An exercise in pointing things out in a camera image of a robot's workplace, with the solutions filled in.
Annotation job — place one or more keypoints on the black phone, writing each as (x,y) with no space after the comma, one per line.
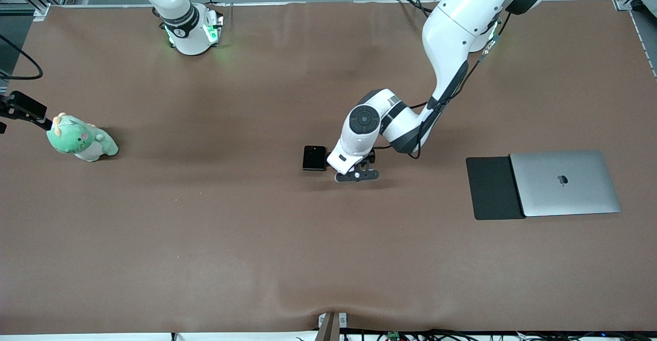
(313,157)

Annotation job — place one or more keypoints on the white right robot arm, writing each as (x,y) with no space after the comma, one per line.
(190,38)

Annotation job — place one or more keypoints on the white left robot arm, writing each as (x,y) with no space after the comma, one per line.
(451,22)

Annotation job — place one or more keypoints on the black mouse pad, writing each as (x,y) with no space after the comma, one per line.
(490,189)

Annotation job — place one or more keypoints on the green plush toy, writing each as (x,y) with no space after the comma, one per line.
(82,140)

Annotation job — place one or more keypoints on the brown table mat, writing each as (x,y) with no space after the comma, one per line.
(256,238)

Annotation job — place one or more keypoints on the silver laptop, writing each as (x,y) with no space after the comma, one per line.
(564,184)

